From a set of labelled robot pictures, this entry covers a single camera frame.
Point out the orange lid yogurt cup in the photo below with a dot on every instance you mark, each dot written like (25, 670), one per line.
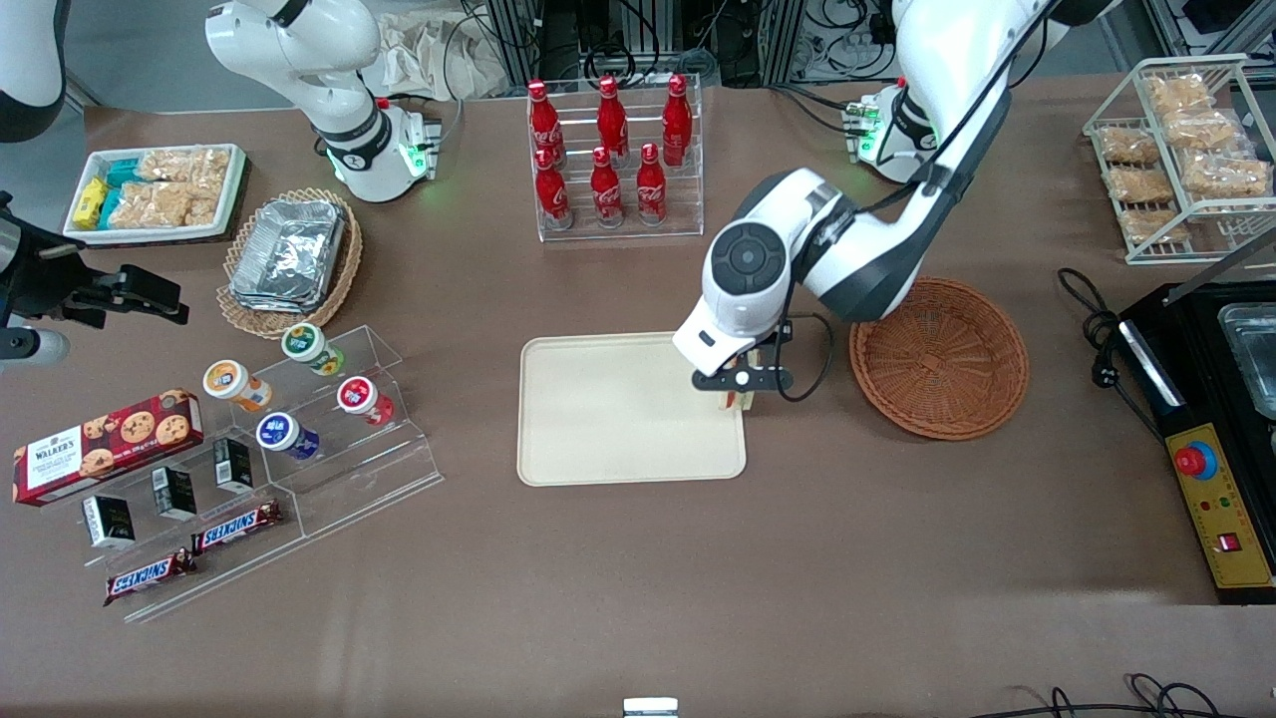
(227, 380)

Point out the teal snack packet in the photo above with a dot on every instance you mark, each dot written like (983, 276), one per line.
(125, 172)
(110, 207)

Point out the clear acrylic bottle rack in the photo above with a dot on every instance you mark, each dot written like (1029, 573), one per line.
(623, 231)

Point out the Snickers chocolate bar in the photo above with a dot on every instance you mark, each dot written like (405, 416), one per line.
(150, 577)
(237, 526)

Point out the red cola bottle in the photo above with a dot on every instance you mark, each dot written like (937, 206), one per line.
(677, 118)
(605, 191)
(611, 115)
(650, 189)
(552, 194)
(543, 118)

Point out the bagged fried snack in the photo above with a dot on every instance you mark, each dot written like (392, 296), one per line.
(1178, 93)
(1156, 225)
(1201, 130)
(1128, 146)
(1226, 173)
(1141, 184)

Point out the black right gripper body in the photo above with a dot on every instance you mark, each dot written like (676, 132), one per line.
(47, 284)

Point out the small black carton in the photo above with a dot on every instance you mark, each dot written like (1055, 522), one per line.
(108, 521)
(174, 493)
(233, 465)

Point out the green lid yogurt cup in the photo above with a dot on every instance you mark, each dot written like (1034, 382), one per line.
(304, 342)

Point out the beige plastic tray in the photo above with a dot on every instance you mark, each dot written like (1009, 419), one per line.
(618, 414)

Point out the yellow snack packet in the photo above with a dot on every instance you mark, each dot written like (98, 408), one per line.
(90, 202)

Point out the red emergency stop button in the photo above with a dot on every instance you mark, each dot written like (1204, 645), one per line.
(1194, 461)

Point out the brown wicker basket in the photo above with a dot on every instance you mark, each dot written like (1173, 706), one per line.
(942, 364)

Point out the red lid yogurt cup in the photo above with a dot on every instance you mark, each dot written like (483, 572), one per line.
(356, 395)

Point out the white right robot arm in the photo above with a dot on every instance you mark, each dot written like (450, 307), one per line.
(329, 60)

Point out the clear acrylic stepped display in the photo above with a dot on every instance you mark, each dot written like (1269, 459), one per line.
(349, 479)

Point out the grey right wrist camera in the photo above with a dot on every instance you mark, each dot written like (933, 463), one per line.
(35, 346)

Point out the crumpled clear plastic sheet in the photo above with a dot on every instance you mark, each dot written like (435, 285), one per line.
(429, 55)

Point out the triangular sandwich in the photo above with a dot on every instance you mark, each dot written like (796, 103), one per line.
(744, 401)

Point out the black table appliance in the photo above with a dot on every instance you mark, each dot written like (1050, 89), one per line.
(1196, 399)

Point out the stack of foil trays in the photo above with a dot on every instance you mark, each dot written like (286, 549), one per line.
(289, 254)

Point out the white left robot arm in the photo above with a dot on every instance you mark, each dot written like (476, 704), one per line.
(947, 90)

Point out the light oval wicker basket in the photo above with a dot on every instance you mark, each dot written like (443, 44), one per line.
(344, 269)

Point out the red Walkers cookie box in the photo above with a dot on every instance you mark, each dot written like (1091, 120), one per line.
(105, 449)

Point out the blue lid yogurt cup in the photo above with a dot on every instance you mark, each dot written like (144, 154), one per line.
(279, 431)

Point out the white rectangular snack tray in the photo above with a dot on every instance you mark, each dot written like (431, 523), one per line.
(237, 175)

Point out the clear rice cracker bag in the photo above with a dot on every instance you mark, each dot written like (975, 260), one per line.
(184, 165)
(204, 202)
(150, 205)

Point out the metal pan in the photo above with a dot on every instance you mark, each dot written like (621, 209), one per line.
(1254, 354)

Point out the yellow control panel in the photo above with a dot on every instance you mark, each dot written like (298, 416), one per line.
(1221, 509)

